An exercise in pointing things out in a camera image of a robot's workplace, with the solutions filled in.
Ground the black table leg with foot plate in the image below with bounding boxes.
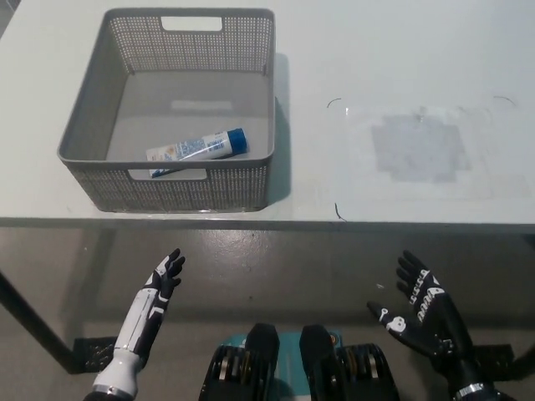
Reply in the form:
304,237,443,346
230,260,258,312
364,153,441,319
471,325,535,368
0,269,127,375

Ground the white shampoo tube blue cap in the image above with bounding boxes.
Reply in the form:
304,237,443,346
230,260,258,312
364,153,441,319
145,127,250,179

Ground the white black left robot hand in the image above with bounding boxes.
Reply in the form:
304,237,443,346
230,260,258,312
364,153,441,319
92,248,187,396

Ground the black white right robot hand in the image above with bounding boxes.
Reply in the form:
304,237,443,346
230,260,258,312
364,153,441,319
366,249,478,392

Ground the grey perforated plastic basket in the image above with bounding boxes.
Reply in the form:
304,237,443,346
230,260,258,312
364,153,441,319
55,7,278,213

